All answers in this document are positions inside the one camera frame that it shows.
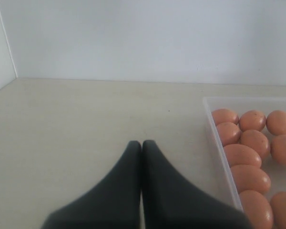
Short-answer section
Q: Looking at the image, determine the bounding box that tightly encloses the clear plastic tray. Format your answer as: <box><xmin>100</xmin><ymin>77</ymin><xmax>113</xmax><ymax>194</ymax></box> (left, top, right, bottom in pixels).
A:
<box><xmin>203</xmin><ymin>97</ymin><xmax>286</xmax><ymax>215</ymax></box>

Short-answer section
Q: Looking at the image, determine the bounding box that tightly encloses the brown egg back right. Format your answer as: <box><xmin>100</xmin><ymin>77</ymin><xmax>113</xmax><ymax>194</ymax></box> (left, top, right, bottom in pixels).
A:
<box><xmin>266</xmin><ymin>110</ymin><xmax>286</xmax><ymax>135</ymax></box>

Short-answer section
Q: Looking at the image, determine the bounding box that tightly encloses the brown egg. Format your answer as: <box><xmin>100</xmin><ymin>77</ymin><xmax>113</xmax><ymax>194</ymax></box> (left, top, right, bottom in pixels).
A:
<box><xmin>211</xmin><ymin>108</ymin><xmax>239</xmax><ymax>126</ymax></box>
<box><xmin>266</xmin><ymin>110</ymin><xmax>286</xmax><ymax>135</ymax></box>
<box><xmin>239</xmin><ymin>110</ymin><xmax>266</xmax><ymax>132</ymax></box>

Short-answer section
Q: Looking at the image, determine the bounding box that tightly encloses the brown egg second row middle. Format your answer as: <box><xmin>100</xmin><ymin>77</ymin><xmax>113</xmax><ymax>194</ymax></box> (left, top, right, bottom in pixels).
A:
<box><xmin>240</xmin><ymin>130</ymin><xmax>270</xmax><ymax>160</ymax></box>

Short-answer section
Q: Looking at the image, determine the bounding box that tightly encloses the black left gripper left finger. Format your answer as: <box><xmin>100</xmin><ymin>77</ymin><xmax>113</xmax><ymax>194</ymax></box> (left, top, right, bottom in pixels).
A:
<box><xmin>42</xmin><ymin>141</ymin><xmax>141</xmax><ymax>229</ymax></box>

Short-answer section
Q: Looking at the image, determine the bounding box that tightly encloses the brown egg back left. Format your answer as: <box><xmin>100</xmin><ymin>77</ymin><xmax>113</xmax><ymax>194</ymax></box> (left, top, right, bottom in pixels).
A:
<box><xmin>211</xmin><ymin>108</ymin><xmax>239</xmax><ymax>126</ymax></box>

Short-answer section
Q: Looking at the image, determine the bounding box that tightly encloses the brown egg fifth row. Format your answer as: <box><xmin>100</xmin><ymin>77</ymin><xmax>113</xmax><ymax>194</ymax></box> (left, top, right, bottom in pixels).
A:
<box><xmin>239</xmin><ymin>190</ymin><xmax>274</xmax><ymax>229</ymax></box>
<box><xmin>270</xmin><ymin>191</ymin><xmax>286</xmax><ymax>229</ymax></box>

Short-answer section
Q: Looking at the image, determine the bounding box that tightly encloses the brown egg third row left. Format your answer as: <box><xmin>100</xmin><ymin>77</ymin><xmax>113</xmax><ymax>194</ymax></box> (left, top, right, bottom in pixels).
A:
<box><xmin>224</xmin><ymin>144</ymin><xmax>262</xmax><ymax>168</ymax></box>

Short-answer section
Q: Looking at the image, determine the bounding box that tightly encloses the brown egg second row right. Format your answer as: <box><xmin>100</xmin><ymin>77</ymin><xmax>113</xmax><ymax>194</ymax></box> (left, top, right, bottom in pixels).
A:
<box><xmin>271</xmin><ymin>135</ymin><xmax>286</xmax><ymax>166</ymax></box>

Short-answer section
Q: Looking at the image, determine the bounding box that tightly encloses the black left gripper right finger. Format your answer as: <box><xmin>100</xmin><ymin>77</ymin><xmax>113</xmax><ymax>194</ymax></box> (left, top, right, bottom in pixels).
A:
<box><xmin>142</xmin><ymin>140</ymin><xmax>253</xmax><ymax>229</ymax></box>

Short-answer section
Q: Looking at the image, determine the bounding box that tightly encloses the brown egg back middle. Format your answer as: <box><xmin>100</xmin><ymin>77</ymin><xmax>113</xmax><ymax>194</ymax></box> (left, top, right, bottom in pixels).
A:
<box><xmin>239</xmin><ymin>110</ymin><xmax>266</xmax><ymax>132</ymax></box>

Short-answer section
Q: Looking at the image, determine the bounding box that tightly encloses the brown egg fourth row left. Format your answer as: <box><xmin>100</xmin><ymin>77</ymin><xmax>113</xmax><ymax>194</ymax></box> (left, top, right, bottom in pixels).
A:
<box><xmin>230</xmin><ymin>165</ymin><xmax>271</xmax><ymax>194</ymax></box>

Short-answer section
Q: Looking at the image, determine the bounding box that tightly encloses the brown egg second row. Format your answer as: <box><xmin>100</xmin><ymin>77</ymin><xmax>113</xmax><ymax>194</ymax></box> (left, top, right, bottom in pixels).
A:
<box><xmin>216</xmin><ymin>122</ymin><xmax>242</xmax><ymax>146</ymax></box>
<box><xmin>240</xmin><ymin>130</ymin><xmax>270</xmax><ymax>160</ymax></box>
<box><xmin>271</xmin><ymin>135</ymin><xmax>286</xmax><ymax>166</ymax></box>

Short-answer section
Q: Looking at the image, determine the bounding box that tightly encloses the brown egg second row left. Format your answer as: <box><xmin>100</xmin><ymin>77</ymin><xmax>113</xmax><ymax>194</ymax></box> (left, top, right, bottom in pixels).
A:
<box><xmin>216</xmin><ymin>122</ymin><xmax>242</xmax><ymax>146</ymax></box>

